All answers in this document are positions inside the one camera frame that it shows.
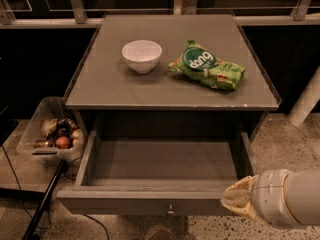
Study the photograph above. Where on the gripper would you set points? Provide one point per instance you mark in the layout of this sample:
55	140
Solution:
269	194

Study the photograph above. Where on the grey top drawer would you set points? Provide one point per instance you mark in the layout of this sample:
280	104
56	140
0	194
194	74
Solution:
160	163

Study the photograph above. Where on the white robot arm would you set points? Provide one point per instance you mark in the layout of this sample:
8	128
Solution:
286	192

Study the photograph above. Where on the grey drawer cabinet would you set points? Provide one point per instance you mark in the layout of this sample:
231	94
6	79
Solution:
106	82

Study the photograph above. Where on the green snack bag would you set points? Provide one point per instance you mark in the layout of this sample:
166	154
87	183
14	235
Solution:
200	65

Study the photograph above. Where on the white ceramic bowl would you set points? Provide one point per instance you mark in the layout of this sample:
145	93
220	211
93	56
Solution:
142	56

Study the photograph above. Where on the black pole stand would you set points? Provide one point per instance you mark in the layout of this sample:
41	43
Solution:
44	201

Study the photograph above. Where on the red apple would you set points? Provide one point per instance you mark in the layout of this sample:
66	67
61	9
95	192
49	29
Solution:
62	142

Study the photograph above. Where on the metal window railing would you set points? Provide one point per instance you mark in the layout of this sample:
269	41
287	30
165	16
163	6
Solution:
24	14

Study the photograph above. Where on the clear plastic bin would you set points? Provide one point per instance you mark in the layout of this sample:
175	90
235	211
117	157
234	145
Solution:
42	147

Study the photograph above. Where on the beige crumpled item in bin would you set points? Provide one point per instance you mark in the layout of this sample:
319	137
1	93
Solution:
49	126

